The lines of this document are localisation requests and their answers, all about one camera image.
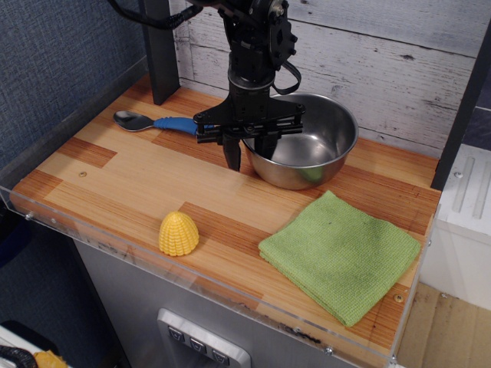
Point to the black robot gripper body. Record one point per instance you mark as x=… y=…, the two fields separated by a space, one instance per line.
x=247 y=114

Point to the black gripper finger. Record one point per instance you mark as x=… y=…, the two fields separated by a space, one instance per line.
x=232 y=152
x=265 y=145

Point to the stainless steel bowl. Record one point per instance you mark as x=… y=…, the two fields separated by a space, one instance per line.
x=315 y=155

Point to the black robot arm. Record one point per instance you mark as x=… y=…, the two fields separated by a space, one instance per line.
x=261 y=42

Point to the yellow toy corn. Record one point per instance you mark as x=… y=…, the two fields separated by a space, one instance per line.
x=178 y=234

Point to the clear acrylic table guard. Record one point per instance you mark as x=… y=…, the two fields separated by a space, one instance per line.
x=110 y=191

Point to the green folded cloth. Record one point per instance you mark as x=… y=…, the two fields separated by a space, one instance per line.
x=342 y=258

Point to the silver dispenser panel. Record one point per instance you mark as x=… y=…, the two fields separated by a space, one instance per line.
x=191 y=345

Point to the white aluminium side block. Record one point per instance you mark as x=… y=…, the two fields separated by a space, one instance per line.
x=464 y=207

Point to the yellow object bottom left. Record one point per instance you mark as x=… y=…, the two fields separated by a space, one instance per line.
x=48 y=359

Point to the blue handled metal spoon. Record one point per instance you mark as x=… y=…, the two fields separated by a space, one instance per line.
x=135 y=122

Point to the black vertical post right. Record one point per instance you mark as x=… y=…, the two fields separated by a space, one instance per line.
x=464 y=114

